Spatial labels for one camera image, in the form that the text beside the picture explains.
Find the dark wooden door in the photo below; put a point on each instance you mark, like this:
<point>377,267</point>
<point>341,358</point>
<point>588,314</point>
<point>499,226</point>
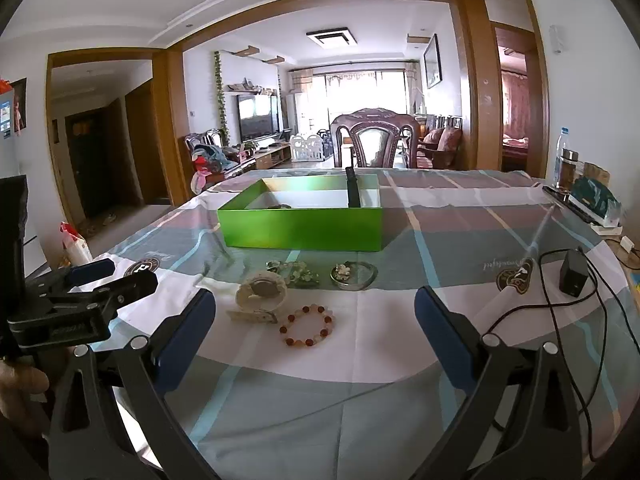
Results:
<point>87,165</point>

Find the red and white bag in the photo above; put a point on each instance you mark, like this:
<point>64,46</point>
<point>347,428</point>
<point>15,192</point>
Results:
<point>77,247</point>

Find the television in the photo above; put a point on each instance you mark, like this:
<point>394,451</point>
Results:
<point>255,117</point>

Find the teal packet on white box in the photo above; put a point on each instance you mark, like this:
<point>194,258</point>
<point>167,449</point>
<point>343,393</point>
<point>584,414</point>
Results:
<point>595,202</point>

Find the green box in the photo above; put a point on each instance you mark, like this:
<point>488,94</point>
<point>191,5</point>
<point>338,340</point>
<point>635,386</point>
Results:
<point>300,230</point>

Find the wall photo poster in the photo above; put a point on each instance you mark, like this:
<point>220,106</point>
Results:
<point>20,105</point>

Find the square ceiling lamp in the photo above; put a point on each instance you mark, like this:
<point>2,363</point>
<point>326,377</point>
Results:
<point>331,37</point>

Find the brown cardboard box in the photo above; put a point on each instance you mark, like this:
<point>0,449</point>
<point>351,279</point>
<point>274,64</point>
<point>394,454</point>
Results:
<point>597,170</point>

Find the white baby fence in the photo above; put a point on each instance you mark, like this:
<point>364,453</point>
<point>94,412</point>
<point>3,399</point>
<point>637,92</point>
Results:
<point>310,147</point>

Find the person's left hand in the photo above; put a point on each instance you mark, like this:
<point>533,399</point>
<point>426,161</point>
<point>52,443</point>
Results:
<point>20,380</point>

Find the clear water bottle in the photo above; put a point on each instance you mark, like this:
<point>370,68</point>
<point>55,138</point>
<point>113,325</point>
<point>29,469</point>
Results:
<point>562,145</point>

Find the plaid tablecloth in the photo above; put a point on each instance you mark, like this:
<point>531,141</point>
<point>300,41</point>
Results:
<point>325,390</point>

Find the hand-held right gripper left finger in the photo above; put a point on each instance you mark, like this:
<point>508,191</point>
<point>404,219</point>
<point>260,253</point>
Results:
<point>185,330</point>

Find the framed wall picture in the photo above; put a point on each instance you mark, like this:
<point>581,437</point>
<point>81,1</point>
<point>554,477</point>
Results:
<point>432,62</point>

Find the white watch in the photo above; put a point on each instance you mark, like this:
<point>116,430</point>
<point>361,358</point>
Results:
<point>261,292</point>

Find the white flower ornament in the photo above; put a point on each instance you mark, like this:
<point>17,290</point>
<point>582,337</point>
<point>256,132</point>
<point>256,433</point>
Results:
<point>344,270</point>

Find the wooden armchair with toys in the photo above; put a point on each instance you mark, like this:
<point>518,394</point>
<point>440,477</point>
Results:
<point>215,160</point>

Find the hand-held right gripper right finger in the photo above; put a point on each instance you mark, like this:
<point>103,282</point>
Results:
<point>445,330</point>

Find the glass tea bottle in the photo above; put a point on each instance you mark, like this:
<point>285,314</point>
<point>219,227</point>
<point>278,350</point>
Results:
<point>569,172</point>

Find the silver bangle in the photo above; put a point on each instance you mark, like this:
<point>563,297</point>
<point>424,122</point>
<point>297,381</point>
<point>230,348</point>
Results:
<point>369,276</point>

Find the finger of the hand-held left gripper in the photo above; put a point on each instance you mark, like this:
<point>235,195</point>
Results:
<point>125,286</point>
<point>90,270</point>

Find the wooden sofa with cushions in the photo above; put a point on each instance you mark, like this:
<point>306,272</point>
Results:
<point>440,142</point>

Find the wooden television cabinet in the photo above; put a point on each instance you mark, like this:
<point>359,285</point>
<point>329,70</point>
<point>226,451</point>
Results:
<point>272,155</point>

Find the bed with pink cover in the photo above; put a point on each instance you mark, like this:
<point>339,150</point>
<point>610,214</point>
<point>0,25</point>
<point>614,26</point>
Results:
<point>515,147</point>

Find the white plug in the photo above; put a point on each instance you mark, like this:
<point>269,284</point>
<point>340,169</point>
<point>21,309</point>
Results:
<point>627,245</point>

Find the green ivy garland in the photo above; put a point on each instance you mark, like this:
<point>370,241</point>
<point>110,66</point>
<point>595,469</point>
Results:
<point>221,100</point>

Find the carved wooden chair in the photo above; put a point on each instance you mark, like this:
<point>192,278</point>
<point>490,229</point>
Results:
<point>375,125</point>

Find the black flat tray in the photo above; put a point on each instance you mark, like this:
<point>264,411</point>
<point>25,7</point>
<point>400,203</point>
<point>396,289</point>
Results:
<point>562,197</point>

